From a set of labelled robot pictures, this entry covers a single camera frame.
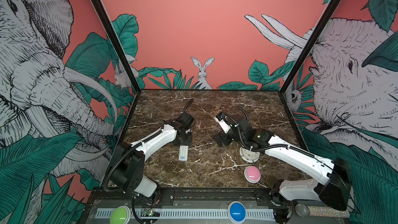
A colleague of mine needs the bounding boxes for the white remote control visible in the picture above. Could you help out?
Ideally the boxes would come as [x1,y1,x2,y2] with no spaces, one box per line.
[179,145,189,161]

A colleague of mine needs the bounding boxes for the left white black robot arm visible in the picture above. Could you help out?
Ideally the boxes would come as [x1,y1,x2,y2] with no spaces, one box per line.
[103,113,194,201]

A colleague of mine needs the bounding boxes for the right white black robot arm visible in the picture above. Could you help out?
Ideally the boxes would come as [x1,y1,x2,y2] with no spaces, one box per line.
[214,112,351,211]

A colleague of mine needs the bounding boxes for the white round alarm clock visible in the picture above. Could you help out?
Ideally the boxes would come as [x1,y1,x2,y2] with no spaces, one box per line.
[239,147,260,163]

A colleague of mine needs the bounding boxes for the pink round push button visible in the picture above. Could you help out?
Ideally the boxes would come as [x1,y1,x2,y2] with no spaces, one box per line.
[244,166,261,184]

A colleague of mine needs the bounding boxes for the blue round push button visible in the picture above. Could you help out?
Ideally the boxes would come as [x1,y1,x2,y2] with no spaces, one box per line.
[227,201,246,224]

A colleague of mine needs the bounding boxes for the small green circuit board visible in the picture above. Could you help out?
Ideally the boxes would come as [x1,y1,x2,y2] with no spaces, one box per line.
[142,208,161,218]

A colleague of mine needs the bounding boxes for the glittery silver microphone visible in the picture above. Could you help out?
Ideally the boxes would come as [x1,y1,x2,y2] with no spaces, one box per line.
[295,204,350,218]

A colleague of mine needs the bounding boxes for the green round push button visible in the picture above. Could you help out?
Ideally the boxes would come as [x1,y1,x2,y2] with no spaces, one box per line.
[110,205,131,224]

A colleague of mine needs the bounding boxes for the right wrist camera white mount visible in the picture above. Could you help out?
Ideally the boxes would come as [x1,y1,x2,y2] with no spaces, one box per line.
[214,112,231,134]

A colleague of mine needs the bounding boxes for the black front mounting rail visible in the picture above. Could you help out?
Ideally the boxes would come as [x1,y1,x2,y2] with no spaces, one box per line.
[87,187,291,207]

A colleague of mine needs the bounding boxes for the white slotted cable duct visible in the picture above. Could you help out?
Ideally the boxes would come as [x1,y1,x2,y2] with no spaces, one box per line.
[94,208,276,220]

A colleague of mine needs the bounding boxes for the left black frame post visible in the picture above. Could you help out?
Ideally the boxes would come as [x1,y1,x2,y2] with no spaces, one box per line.
[77,0,141,93]

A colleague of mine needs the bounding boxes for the black frame post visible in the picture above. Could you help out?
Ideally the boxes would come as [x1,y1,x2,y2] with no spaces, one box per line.
[77,0,141,93]
[279,0,356,94]

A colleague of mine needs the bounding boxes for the right black frame post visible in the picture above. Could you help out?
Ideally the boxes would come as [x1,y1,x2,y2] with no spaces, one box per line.
[279,0,356,94]

